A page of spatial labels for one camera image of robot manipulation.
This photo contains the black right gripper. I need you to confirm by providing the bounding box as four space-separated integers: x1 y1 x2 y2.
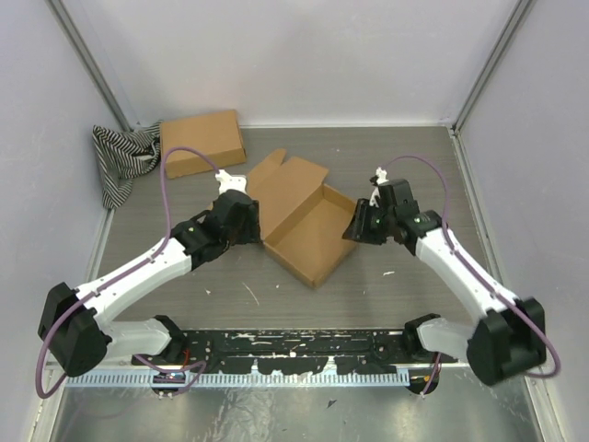
344 197 398 245

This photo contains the brown cardboard box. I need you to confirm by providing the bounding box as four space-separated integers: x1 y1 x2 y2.
160 110 247 179

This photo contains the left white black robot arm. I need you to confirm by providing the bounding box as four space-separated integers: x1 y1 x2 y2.
39 190 260 378

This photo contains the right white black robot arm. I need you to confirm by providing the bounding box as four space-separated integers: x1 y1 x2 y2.
342 176 548 386

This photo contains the striped black white cloth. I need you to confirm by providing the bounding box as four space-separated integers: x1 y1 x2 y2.
91 122 161 210

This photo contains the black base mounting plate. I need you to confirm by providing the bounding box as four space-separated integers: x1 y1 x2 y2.
130 327 460 375

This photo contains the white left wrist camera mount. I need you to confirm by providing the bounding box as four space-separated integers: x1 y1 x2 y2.
214 169 248 194

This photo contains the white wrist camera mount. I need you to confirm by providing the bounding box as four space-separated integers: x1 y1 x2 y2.
214 169 248 194
369 167 388 207

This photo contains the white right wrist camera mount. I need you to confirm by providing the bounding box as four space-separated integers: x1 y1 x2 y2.
369 167 388 207

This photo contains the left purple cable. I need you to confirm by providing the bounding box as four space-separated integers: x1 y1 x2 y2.
35 145 222 400

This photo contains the purple cable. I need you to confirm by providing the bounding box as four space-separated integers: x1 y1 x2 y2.
35 145 222 400
384 154 562 398

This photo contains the white slotted cable duct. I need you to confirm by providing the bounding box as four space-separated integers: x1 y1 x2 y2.
65 368 410 389

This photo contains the aluminium front rail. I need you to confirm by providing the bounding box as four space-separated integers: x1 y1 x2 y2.
45 329 547 369

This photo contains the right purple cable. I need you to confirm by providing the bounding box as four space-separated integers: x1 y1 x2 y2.
384 154 562 398

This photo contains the right aluminium corner post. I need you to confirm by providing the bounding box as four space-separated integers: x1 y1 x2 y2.
451 0 537 134

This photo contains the aluminium corner post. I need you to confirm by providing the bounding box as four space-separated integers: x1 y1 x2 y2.
451 0 537 134
46 0 140 131

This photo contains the left aluminium corner post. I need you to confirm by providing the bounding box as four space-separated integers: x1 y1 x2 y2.
46 0 140 131

